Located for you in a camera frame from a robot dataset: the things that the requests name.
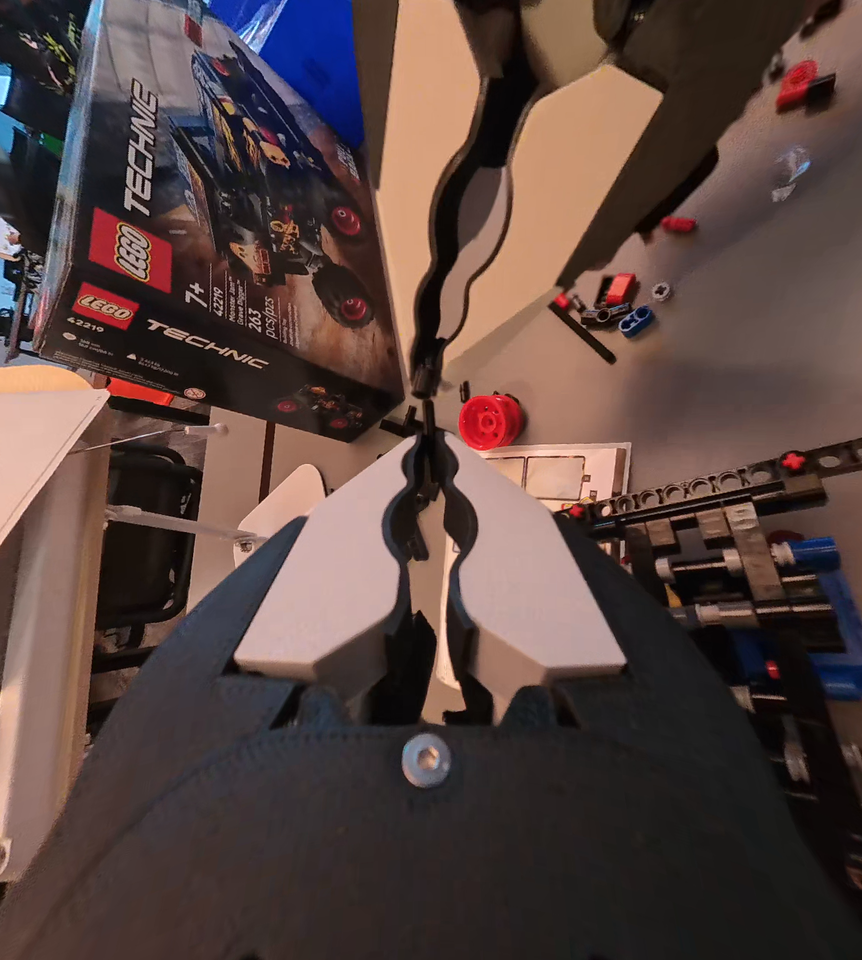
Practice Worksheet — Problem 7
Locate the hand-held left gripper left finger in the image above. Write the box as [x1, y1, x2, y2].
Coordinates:
[233, 432, 437, 726]

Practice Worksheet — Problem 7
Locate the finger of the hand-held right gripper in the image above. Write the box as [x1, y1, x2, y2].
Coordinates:
[437, 63, 664, 371]
[352, 0, 492, 399]

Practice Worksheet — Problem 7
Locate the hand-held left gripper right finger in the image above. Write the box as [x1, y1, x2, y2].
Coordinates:
[437, 432, 628, 706]

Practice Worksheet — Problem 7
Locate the partly built toy truck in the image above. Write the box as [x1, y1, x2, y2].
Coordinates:
[562, 435, 862, 960]

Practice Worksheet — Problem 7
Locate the instruction booklet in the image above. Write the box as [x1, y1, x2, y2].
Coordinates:
[0, 388, 111, 849]

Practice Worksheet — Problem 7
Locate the book stand with white base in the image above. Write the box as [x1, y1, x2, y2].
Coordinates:
[0, 366, 328, 924]

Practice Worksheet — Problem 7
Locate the blue plastic bin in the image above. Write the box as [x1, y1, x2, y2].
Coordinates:
[209, 0, 366, 151]

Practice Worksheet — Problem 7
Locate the colourful sticker sheet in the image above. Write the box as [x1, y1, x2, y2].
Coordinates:
[476, 442, 633, 515]

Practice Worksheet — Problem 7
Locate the pile of small toy pins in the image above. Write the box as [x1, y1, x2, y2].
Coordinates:
[551, 58, 838, 342]

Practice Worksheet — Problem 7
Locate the clear plastic scrap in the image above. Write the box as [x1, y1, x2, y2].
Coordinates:
[770, 146, 812, 205]

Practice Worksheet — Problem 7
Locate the black office chair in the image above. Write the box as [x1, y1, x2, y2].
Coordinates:
[93, 446, 210, 661]

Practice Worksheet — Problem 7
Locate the red wheel rim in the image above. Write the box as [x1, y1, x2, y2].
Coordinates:
[458, 392, 525, 451]

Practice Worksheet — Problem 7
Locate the black toy set box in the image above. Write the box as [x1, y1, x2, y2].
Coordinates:
[29, 0, 409, 445]

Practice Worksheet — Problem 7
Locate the red bag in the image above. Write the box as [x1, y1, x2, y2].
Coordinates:
[107, 377, 177, 408]

